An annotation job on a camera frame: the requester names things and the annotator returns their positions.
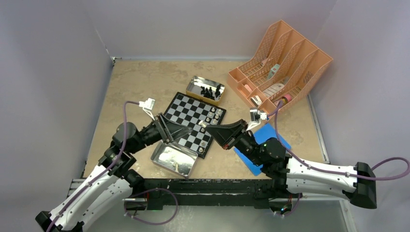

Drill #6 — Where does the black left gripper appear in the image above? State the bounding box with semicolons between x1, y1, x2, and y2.
129;112;192;154

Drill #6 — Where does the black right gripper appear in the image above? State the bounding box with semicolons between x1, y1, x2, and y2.
205;119;264;167

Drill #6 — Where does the white piece passed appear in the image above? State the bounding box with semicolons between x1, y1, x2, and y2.
198;120;208;128

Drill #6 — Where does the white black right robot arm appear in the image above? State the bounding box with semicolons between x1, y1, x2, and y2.
203;119;377;209

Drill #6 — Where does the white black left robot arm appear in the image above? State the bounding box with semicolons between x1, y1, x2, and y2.
35;114;192;232

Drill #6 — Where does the black white chess board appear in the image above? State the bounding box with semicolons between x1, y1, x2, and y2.
163;92;226;158

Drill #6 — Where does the black chess pieces pile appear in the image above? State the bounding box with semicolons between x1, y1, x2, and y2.
200;84;222;100

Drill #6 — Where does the silver lilac metal tin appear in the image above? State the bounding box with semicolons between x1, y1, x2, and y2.
150;141;198;179

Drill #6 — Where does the blue mat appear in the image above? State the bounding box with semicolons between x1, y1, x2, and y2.
234;124;291;176

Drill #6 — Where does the yellow metal tin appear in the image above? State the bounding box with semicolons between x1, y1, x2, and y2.
186;75;225;106

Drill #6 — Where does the pink desk file organizer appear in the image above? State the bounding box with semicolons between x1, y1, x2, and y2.
227;20;333;113

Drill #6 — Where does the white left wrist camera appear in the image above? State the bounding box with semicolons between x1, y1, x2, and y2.
138;98;155;121

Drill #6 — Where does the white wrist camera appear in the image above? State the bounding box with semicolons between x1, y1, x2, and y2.
247;107;268;131
138;98;155;121

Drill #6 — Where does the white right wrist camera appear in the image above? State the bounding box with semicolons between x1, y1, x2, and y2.
247;107;268;131

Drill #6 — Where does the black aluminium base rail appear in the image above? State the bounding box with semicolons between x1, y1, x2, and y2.
58;177;356;232

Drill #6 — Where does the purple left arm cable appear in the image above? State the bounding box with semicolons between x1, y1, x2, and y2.
46;101;179;232

